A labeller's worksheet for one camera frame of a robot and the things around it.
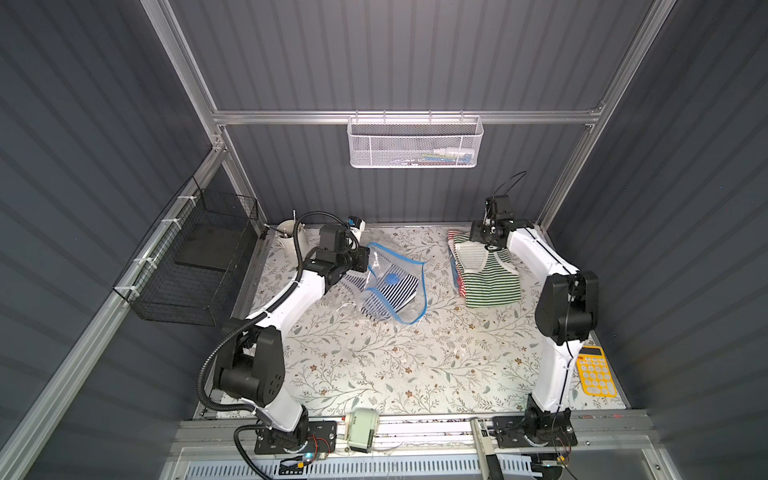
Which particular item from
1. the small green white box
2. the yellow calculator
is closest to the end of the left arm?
the small green white box

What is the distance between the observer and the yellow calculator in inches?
32.2

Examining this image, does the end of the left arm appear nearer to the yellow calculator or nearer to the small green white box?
the small green white box
